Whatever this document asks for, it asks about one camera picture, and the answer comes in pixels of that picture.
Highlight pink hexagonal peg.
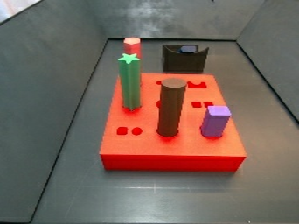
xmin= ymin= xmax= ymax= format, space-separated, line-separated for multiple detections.
xmin=124 ymin=37 xmax=142 ymax=59

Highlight purple square peg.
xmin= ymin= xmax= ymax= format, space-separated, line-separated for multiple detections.
xmin=200 ymin=105 xmax=231 ymax=137

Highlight brown round peg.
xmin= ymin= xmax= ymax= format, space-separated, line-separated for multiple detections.
xmin=156 ymin=78 xmax=187 ymax=137

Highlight blue square-circle object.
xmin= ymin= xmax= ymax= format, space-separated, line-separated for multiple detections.
xmin=179 ymin=45 xmax=196 ymax=53

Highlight black curved cradle fixture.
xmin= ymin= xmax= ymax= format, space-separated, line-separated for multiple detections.
xmin=163 ymin=45 xmax=210 ymax=73

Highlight red peg board fixture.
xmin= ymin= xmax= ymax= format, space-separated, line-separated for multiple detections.
xmin=99 ymin=73 xmax=247 ymax=172

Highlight green star peg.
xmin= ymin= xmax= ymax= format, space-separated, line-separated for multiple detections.
xmin=118 ymin=53 xmax=142 ymax=110

